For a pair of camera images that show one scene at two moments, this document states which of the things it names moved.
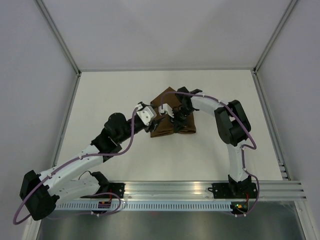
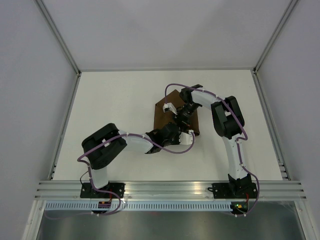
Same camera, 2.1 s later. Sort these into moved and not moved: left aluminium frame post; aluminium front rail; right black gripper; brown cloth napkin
Moved: brown cloth napkin
Not moved: right black gripper; left aluminium frame post; aluminium front rail
